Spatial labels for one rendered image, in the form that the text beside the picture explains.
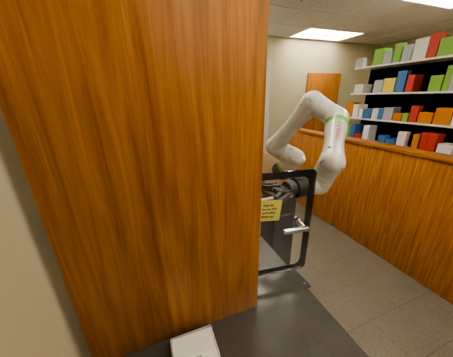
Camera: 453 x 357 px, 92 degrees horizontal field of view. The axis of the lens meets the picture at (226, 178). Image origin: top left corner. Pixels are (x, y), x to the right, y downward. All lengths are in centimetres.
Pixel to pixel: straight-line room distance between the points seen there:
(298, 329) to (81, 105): 81
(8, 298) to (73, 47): 42
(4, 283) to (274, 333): 66
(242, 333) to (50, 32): 84
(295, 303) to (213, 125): 67
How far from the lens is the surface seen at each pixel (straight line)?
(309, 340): 83
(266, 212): 73
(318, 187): 105
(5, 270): 52
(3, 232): 53
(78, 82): 49
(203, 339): 76
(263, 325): 83
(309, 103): 132
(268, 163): 174
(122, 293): 67
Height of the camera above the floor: 161
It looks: 21 degrees down
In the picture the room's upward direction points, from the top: 1 degrees counter-clockwise
